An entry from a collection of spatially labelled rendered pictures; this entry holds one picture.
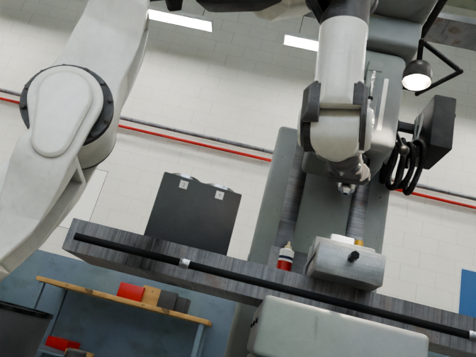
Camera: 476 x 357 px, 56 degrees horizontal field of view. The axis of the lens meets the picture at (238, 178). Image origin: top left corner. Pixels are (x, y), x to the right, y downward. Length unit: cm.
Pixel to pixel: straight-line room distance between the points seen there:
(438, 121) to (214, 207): 90
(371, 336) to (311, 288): 20
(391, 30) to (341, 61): 64
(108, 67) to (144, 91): 563
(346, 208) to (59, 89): 118
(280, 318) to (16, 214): 53
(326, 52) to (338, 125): 13
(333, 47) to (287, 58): 584
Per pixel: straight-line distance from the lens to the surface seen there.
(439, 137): 170
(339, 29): 85
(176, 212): 117
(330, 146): 82
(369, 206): 170
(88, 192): 598
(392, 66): 141
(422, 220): 606
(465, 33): 437
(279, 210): 163
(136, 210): 575
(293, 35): 570
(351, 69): 81
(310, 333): 95
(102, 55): 82
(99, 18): 86
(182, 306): 493
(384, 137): 129
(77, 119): 72
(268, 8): 102
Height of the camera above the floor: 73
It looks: 20 degrees up
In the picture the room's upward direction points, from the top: 15 degrees clockwise
